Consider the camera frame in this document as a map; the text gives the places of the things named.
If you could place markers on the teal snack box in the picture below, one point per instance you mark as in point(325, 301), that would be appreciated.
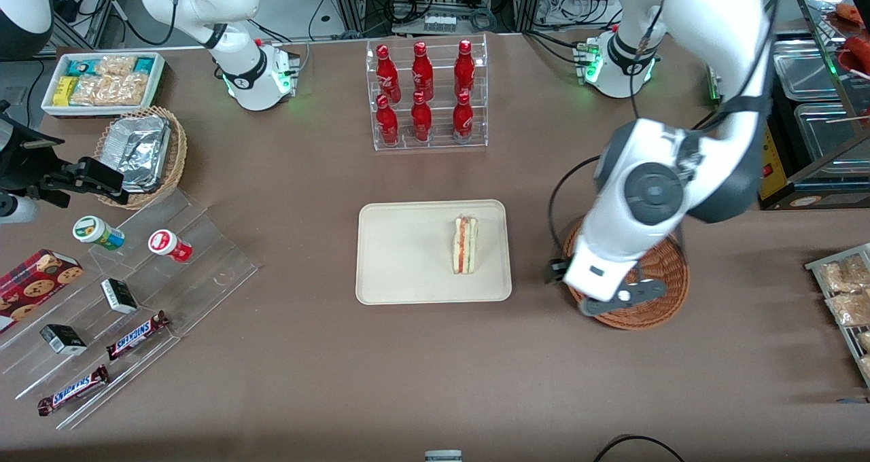
point(78, 66)

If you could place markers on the silver foil tray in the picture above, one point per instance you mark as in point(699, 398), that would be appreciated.
point(139, 149)

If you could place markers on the green lid yogurt cup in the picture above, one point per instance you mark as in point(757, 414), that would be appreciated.
point(92, 229)

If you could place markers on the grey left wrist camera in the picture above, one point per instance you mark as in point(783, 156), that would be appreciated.
point(639, 291)

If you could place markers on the triangle sandwich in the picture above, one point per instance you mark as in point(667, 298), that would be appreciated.
point(465, 244)

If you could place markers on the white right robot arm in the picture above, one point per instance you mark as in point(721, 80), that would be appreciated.
point(245, 75)

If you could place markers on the red cookie box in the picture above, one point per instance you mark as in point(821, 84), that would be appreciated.
point(34, 285)

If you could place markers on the red lid yogurt cup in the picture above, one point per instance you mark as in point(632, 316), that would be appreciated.
point(163, 242)

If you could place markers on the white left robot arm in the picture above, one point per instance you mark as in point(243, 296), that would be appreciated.
point(652, 190)

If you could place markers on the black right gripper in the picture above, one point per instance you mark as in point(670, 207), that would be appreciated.
point(26, 170)

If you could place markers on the red cola bottle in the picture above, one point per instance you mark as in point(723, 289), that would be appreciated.
point(387, 122)
point(464, 68)
point(387, 71)
point(422, 71)
point(421, 121)
point(463, 119)

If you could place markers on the steel warmer pan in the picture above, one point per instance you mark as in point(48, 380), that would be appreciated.
point(809, 71)
point(826, 139)

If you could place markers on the black food warmer machine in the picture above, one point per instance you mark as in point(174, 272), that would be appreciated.
point(815, 197)

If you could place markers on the small grey device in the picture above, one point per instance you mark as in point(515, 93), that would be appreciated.
point(443, 456)

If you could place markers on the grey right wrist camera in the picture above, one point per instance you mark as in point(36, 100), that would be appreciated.
point(17, 209)

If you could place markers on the clear acrylic stepped display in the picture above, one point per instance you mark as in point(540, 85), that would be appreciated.
point(204, 272)

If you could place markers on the cream plastic tray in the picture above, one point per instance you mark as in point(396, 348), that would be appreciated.
point(408, 251)

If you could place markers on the grey power strip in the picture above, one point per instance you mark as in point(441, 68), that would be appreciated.
point(440, 23)

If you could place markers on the white power strip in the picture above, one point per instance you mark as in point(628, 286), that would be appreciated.
point(574, 7)

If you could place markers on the clear snack pack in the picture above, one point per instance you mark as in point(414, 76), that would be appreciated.
point(849, 308)
point(866, 367)
point(865, 342)
point(843, 275)

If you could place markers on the clear acrylic bottle rack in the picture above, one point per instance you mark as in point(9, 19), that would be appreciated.
point(438, 143)

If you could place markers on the small clear cracker bag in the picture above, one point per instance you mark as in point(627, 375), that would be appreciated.
point(117, 64)

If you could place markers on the light wicker basket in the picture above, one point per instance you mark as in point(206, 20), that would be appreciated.
point(178, 153)

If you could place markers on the Snickers bar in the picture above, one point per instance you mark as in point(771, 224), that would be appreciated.
point(132, 338)
point(71, 391)

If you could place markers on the large clear cracker bag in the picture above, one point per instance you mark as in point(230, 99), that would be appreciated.
point(112, 90)

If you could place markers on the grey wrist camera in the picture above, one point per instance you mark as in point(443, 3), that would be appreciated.
point(639, 291)
point(17, 209)

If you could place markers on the small black box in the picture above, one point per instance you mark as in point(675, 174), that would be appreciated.
point(62, 340)
point(119, 295)

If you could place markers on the yellow snack pack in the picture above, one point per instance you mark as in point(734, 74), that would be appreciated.
point(64, 90)

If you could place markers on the brown round wicker basket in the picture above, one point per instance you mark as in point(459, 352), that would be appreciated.
point(669, 272)

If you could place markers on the white plastic bin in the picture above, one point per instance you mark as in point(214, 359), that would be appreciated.
point(51, 109)

